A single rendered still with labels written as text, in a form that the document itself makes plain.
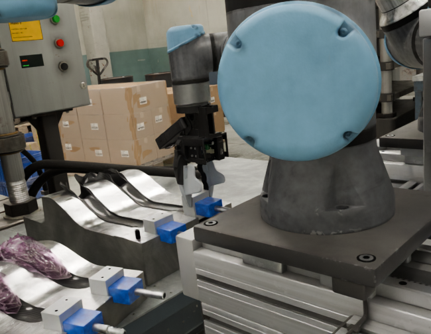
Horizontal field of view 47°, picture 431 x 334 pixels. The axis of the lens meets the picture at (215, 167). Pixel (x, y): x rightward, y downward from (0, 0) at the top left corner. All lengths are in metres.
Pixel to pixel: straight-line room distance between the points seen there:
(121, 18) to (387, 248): 9.56
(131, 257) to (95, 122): 4.33
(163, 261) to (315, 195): 0.54
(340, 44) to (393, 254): 0.22
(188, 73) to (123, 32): 8.97
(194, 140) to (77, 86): 0.95
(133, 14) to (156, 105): 5.15
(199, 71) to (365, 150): 0.51
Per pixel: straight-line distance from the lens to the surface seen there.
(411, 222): 0.55
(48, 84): 1.80
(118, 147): 5.11
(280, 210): 0.53
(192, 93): 0.96
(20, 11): 0.49
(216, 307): 0.67
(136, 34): 10.13
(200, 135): 0.97
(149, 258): 0.97
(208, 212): 1.01
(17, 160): 1.61
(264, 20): 0.35
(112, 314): 0.86
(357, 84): 0.35
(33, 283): 0.93
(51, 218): 1.23
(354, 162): 0.52
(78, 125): 5.49
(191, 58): 0.96
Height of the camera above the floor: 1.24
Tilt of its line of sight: 14 degrees down
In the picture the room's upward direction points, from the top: 6 degrees counter-clockwise
